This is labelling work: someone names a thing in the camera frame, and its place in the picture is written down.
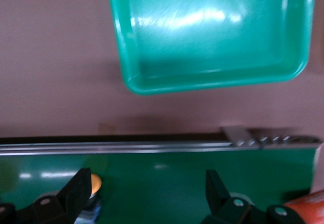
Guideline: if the green belt conveyor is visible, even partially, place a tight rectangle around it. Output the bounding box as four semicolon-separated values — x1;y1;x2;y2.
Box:
0;126;324;224

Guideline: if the yellow push button switch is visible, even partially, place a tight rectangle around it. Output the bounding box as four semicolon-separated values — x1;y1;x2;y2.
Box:
75;173;103;224

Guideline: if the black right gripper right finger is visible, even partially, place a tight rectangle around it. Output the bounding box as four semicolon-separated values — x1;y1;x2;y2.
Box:
201;169;304;224

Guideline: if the green plastic tray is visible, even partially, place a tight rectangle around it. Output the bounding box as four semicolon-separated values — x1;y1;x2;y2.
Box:
105;0;317;97

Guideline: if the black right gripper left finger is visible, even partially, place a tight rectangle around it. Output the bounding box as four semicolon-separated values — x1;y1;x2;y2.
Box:
0;167;92;224

